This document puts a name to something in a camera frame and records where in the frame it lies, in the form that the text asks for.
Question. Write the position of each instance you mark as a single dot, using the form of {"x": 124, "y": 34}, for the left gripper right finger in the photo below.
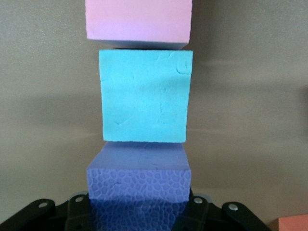
{"x": 204, "y": 211}

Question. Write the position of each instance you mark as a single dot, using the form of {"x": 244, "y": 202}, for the orange foam cube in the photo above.
{"x": 293, "y": 225}

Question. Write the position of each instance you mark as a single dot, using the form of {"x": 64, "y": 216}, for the purple foam cube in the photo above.
{"x": 139, "y": 178}

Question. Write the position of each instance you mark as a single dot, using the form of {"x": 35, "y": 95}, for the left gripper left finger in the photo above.
{"x": 77, "y": 209}

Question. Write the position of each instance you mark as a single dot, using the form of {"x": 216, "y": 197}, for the light pink foam cube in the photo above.
{"x": 139, "y": 19}

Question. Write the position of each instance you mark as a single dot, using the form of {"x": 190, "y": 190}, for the cyan foam cube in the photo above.
{"x": 144, "y": 96}

